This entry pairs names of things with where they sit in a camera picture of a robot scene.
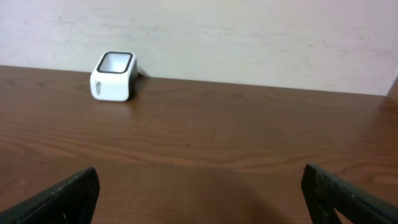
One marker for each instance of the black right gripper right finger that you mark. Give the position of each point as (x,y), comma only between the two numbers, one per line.
(326,195)

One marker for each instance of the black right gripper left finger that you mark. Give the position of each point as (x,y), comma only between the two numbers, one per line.
(73,200)

